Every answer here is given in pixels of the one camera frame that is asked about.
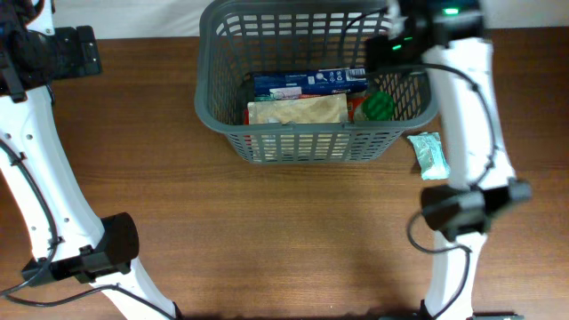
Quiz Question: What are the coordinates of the green lid jar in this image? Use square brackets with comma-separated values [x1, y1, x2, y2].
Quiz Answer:
[352, 92, 396, 121]

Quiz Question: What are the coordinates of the orange spaghetti packet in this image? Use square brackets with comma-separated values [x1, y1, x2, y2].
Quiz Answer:
[242, 92, 370, 155]

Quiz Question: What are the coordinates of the beige grain bag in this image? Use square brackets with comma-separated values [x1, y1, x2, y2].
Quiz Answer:
[247, 93, 349, 124]

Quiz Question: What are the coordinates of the blue tissue box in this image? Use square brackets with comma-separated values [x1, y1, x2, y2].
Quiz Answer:
[252, 68, 368, 100]

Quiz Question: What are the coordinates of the grey plastic laundry basket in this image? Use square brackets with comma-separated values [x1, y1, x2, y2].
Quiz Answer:
[195, 0, 437, 164]

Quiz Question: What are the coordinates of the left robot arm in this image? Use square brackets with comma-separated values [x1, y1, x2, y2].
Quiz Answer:
[1, 0, 181, 319]

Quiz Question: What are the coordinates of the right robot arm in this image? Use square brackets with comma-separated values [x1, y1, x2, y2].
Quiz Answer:
[365, 1, 532, 320]

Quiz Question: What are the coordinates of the mint green wipes packet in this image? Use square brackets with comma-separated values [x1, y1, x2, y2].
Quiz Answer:
[407, 132, 450, 180]

